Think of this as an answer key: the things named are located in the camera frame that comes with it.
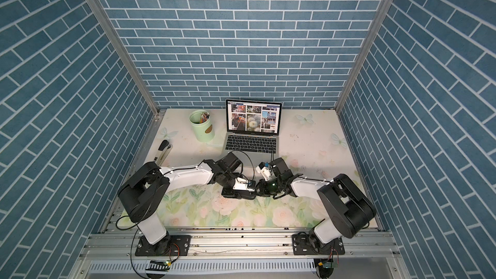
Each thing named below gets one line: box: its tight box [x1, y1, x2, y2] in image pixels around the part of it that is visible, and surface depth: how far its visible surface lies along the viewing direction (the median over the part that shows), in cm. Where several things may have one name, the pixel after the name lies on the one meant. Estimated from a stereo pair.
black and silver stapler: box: [154, 139, 174, 166], surface depth 101 cm
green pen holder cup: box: [188, 109, 216, 143], surface depth 101 cm
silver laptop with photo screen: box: [222, 98, 283, 171], surface depth 106 cm
